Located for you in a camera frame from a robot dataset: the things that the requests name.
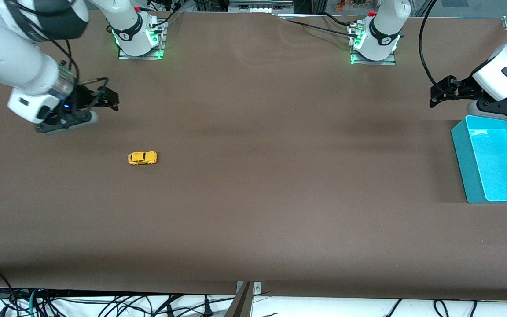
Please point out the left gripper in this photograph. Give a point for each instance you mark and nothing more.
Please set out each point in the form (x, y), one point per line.
(463, 89)

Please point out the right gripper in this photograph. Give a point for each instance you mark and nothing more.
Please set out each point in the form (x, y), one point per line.
(84, 97)

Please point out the yellow beetle toy car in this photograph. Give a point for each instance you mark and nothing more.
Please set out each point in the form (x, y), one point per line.
(142, 157)

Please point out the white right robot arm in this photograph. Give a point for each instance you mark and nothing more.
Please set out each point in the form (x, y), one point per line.
(16, 66)

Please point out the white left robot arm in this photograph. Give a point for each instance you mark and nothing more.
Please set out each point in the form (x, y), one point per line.
(385, 26)

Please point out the teal plastic bin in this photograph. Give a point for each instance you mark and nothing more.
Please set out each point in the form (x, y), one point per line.
(500, 167)

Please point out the small orange object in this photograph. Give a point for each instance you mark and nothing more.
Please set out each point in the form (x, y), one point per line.
(340, 5)

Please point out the brown table cover sheet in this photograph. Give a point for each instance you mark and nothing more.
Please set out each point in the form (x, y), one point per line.
(253, 198)

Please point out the grey power strip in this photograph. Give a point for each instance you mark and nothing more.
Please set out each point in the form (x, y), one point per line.
(258, 6)

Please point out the dark brown pole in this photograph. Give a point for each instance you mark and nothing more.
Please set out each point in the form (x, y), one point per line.
(241, 306)

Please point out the aluminium post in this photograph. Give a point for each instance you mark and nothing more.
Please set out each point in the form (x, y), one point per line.
(318, 6)

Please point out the small metal bracket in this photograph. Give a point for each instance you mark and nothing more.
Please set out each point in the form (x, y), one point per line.
(257, 288)

